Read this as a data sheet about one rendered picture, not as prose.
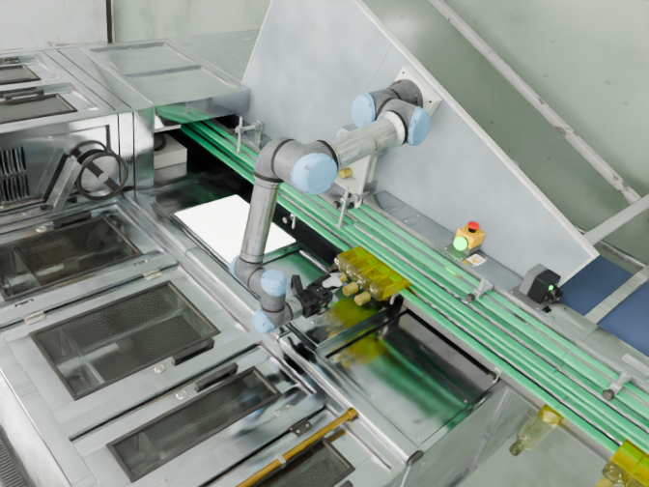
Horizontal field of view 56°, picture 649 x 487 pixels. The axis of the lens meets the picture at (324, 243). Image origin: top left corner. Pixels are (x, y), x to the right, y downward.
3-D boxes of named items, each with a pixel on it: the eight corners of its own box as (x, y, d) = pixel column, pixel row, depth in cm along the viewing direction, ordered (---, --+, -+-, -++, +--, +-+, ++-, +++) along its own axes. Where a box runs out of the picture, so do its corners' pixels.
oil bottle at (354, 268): (380, 258, 226) (341, 276, 213) (384, 245, 223) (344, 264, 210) (392, 266, 223) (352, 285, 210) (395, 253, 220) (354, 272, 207)
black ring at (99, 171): (124, 188, 254) (73, 201, 241) (122, 143, 242) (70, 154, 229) (129, 193, 252) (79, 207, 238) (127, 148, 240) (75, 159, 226)
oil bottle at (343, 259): (370, 250, 229) (329, 268, 216) (373, 238, 226) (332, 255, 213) (380, 258, 226) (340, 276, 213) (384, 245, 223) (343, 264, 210)
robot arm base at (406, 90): (403, 69, 205) (382, 73, 199) (431, 100, 200) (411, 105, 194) (382, 101, 216) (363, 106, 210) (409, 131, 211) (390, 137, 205)
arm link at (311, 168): (401, 92, 194) (268, 146, 164) (437, 105, 186) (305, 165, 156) (399, 127, 201) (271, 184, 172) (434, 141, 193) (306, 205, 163)
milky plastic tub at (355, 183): (343, 173, 246) (327, 178, 240) (353, 123, 233) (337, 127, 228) (374, 193, 237) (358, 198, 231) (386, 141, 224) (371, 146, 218)
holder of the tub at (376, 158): (342, 185, 249) (328, 188, 244) (354, 123, 233) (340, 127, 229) (372, 204, 240) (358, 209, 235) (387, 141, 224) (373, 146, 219)
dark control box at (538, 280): (531, 281, 197) (518, 290, 192) (540, 262, 192) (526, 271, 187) (553, 296, 193) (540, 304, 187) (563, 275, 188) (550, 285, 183)
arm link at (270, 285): (248, 269, 180) (247, 298, 186) (272, 286, 174) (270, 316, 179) (268, 260, 185) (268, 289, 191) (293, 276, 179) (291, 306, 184)
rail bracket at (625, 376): (618, 373, 170) (598, 394, 162) (630, 355, 166) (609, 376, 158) (632, 382, 168) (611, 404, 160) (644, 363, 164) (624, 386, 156)
